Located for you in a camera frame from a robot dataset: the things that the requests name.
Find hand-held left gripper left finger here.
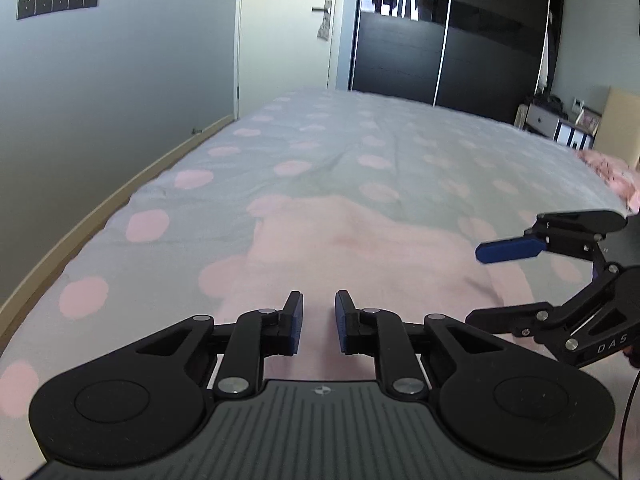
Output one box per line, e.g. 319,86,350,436
134,290,305,397

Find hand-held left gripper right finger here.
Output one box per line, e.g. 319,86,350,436
334,289,506,395

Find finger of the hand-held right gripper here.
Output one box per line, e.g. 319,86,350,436
475,208,629,265
464,265,624,349

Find pink pants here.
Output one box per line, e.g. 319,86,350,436
220,195,554,384

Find white storage unit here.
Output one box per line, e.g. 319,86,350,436
515,95,599,149

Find pink folded cloth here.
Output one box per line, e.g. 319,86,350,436
575,149,640,214

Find beige board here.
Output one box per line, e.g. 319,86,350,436
594,86,640,169

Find grey bed with pink dots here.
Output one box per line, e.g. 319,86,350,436
0,85,640,480

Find dark wardrobe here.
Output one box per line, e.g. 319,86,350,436
348,0,566,126

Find white door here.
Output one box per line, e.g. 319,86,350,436
235,0,349,122

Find black cable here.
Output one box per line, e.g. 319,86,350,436
617,367,640,480

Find small picture frame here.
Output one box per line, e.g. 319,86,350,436
575,107,601,131

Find wooden bed frame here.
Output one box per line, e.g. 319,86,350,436
0,115,236,334

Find metal door handle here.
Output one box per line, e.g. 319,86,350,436
311,0,334,41

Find dark wall switch panel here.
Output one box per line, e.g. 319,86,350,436
16,0,100,21

